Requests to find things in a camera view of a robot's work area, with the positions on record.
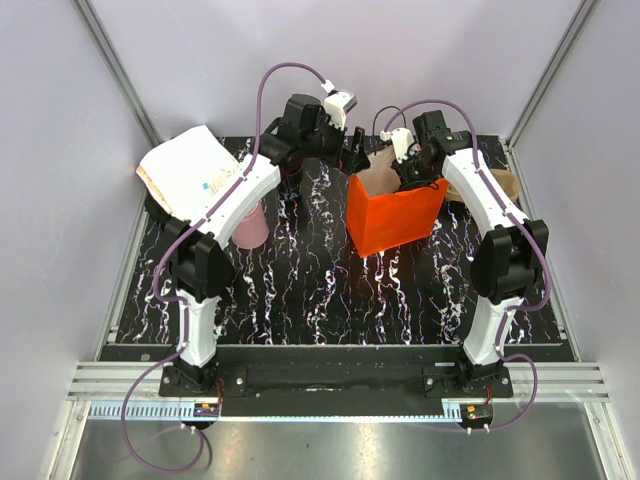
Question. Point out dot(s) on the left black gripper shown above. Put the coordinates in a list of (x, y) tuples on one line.
[(355, 160)]

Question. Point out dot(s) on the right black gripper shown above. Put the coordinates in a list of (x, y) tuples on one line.
[(399, 170)]

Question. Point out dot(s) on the orange paper bag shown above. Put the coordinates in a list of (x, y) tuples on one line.
[(382, 213)]

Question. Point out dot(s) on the black coffee cup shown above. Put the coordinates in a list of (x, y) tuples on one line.
[(289, 187)]

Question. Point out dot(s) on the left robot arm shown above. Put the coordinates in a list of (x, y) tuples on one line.
[(201, 271)]

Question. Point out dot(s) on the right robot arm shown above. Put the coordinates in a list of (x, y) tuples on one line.
[(511, 257)]

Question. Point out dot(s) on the bottom pulp cup carrier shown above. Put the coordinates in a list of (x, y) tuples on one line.
[(507, 180)]

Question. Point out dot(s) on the pink straw holder cup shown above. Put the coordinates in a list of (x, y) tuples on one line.
[(252, 231)]

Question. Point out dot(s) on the white napkin stack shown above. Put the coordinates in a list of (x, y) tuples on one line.
[(184, 174)]

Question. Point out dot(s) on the black round napkin base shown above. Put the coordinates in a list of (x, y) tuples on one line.
[(156, 212)]

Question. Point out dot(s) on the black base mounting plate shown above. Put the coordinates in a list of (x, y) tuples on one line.
[(333, 382)]

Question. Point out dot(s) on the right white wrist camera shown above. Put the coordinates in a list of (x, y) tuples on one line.
[(401, 139)]

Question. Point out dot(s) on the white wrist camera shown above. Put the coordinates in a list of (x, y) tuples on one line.
[(337, 104), (401, 139)]

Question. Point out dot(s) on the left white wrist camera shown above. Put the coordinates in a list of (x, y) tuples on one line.
[(337, 104)]

